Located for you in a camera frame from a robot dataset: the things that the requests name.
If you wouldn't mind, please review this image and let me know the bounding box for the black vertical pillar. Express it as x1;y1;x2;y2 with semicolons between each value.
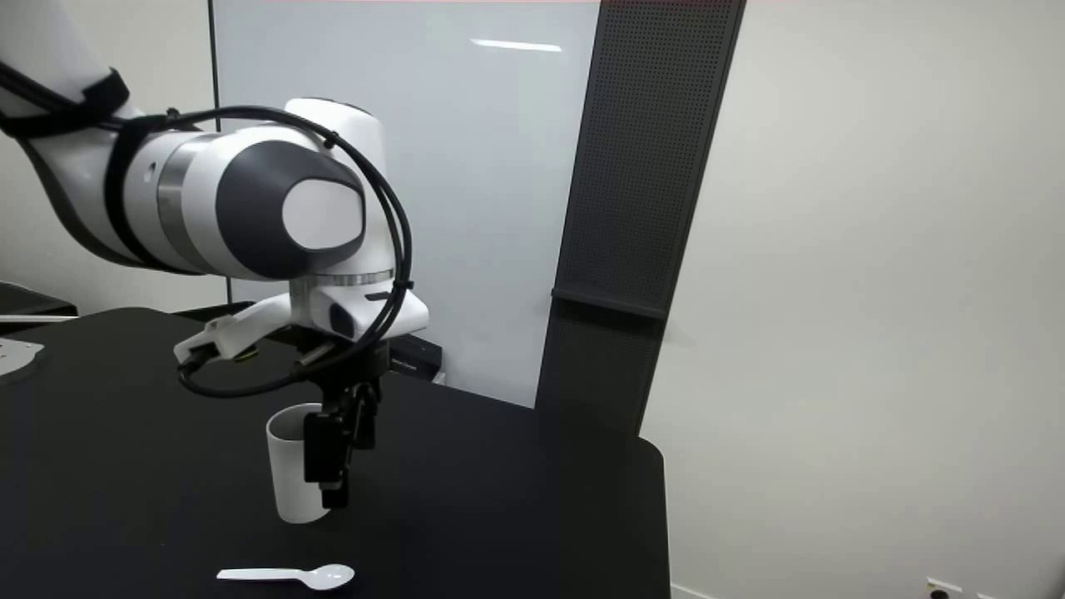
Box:
533;0;749;441

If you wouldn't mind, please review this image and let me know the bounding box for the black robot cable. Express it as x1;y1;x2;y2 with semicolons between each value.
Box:
0;62;417;403

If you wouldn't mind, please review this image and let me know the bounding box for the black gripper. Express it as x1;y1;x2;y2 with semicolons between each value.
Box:
302;343;391;515

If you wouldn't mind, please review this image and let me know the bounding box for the white plastic spoon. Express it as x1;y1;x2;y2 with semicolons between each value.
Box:
212;558;359;592

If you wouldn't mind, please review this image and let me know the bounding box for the small black box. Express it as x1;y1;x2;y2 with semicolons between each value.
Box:
387;331;447;383

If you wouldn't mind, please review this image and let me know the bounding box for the white board panel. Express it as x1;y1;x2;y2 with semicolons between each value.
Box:
206;0;603;414

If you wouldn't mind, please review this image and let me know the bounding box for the silver metal mounting plate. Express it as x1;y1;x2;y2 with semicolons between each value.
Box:
0;338;46;379

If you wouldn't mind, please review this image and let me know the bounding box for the white ceramic mug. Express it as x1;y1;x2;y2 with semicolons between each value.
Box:
264;399;337;525

